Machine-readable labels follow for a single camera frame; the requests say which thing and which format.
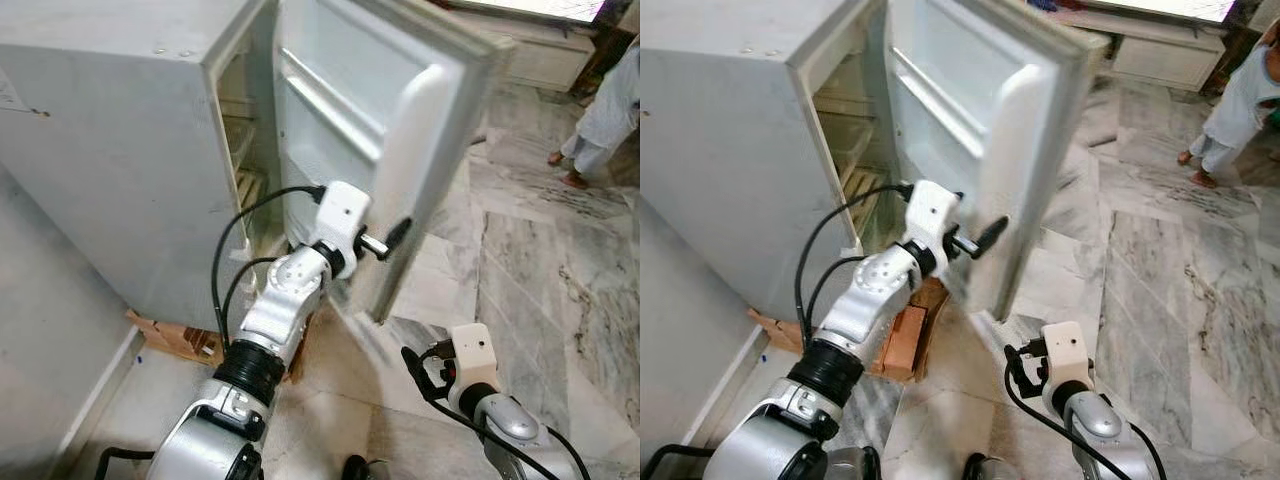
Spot white fridge door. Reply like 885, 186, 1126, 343
883, 0, 1113, 323
272, 0, 518, 326

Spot cream slatted fridge shelf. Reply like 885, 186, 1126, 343
233, 166, 269, 213
843, 165, 889, 236

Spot white fridge cabinet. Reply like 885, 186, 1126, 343
640, 0, 896, 351
0, 0, 286, 333

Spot silver right robot leg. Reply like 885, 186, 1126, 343
960, 454, 1013, 480
340, 455, 393, 480

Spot brown cardboard sheet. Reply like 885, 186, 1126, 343
124, 308, 227, 367
748, 306, 819, 353

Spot white low cabinet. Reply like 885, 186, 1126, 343
450, 8, 601, 96
1060, 10, 1229, 93

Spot person in pale blue clothes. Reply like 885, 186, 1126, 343
1176, 18, 1280, 191
547, 38, 641, 191

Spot dark wooden furniture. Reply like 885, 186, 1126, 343
572, 0, 641, 99
1215, 0, 1280, 96

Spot bright white panel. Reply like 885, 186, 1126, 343
1085, 0, 1239, 25
448, 0, 609, 25

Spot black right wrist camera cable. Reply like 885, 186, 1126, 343
400, 340, 593, 480
1003, 338, 1169, 480

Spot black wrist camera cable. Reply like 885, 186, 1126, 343
210, 184, 327, 353
795, 182, 916, 351
1003, 338, 1169, 480
400, 340, 593, 480

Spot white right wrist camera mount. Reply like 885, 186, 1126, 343
446, 322, 501, 413
1040, 321, 1093, 411

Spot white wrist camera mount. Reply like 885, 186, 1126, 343
446, 322, 501, 413
303, 181, 374, 269
1040, 321, 1093, 411
897, 180, 963, 266

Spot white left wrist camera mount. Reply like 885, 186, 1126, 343
303, 181, 374, 269
897, 180, 963, 266

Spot black left wrist camera cable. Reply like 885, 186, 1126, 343
795, 182, 916, 351
210, 184, 327, 353

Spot black left forearm cable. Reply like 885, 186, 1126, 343
808, 255, 866, 331
222, 256, 281, 336

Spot black left shoulder cable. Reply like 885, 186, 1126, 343
643, 444, 707, 480
93, 446, 159, 480

